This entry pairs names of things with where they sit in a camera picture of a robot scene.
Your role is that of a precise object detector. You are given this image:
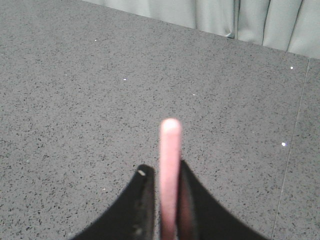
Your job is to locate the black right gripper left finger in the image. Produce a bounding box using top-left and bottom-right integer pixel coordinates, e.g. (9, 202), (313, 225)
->
(73, 164), (155, 240)

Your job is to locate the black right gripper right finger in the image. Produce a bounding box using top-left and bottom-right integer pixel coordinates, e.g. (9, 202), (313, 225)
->
(177, 160), (266, 240)

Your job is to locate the pink chopstick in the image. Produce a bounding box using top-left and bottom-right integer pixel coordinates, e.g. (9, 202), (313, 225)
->
(159, 118), (182, 240)

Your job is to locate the white curtain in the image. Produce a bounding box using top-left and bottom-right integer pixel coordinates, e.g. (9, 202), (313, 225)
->
(93, 0), (320, 59)

